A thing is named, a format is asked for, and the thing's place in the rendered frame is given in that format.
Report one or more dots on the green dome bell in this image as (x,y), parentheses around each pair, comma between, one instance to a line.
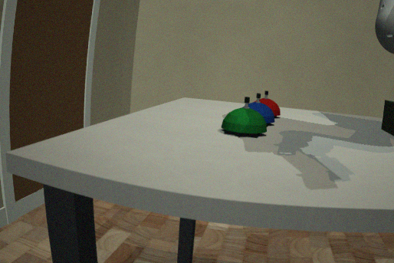
(245,121)

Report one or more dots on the blue dome bell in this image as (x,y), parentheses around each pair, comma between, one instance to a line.
(263,110)

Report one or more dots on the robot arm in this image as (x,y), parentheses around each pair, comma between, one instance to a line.
(385,25)

